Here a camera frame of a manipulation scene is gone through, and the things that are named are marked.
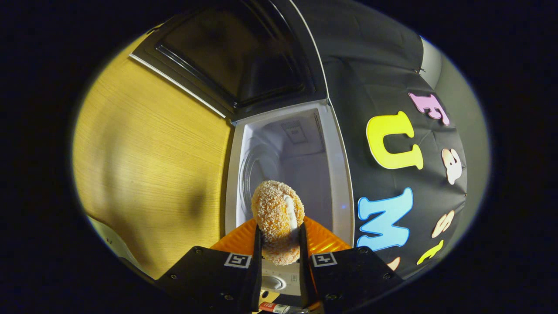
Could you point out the white microwave oven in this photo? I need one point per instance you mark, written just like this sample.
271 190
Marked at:
305 174

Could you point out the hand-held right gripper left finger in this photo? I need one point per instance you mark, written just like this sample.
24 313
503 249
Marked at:
209 274

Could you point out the breaded fried food patty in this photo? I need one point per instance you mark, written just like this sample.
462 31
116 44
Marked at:
274 209

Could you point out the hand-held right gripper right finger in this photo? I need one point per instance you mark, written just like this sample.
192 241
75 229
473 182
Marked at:
353 274

